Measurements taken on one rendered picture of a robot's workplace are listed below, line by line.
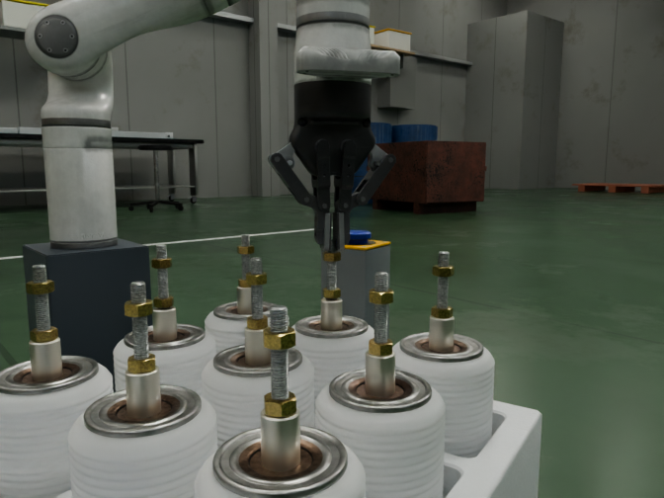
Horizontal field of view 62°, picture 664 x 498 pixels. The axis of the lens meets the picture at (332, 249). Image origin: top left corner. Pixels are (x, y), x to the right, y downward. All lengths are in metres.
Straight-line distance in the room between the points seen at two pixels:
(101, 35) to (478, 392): 0.65
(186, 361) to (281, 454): 0.23
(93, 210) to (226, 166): 7.12
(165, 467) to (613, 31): 11.74
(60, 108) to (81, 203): 0.13
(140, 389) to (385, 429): 0.16
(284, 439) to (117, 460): 0.11
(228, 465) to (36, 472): 0.19
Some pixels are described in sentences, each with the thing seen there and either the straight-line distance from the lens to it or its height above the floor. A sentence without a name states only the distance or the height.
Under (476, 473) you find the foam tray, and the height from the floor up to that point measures 0.18.
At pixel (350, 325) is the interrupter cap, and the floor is 0.25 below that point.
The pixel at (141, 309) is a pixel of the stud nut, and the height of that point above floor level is 0.32.
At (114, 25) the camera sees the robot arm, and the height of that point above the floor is 0.60.
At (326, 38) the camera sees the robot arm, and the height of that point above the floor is 0.53.
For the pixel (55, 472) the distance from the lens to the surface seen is 0.49.
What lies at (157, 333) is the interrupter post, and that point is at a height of 0.26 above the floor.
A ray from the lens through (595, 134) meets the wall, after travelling 11.77.
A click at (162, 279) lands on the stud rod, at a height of 0.31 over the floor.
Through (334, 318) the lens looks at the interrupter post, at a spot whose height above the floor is 0.26.
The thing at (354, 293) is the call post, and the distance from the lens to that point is 0.72.
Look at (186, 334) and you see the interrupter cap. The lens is 0.57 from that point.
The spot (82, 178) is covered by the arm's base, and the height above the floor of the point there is 0.40.
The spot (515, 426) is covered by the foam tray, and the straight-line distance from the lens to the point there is 0.56.
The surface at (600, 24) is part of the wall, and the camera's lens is 12.06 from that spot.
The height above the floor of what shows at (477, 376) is 0.24.
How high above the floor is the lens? 0.42
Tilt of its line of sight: 8 degrees down
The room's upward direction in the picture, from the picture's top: straight up
